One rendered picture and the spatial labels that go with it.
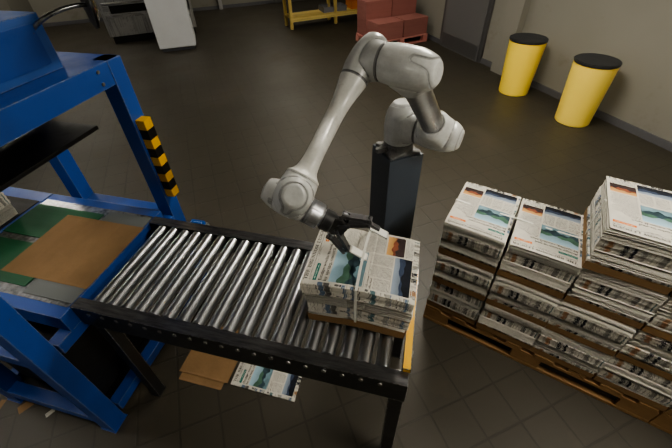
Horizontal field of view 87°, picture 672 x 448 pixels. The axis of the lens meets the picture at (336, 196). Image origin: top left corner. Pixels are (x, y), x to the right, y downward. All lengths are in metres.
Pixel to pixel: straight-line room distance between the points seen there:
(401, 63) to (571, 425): 1.93
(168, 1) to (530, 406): 7.33
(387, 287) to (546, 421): 1.34
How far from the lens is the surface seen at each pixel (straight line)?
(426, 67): 1.18
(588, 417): 2.44
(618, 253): 1.75
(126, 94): 1.87
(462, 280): 2.03
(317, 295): 1.28
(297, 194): 0.93
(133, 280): 1.78
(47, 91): 1.63
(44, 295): 1.94
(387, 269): 1.27
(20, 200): 2.62
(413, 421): 2.14
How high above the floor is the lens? 2.01
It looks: 39 degrees down
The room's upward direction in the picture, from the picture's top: 2 degrees counter-clockwise
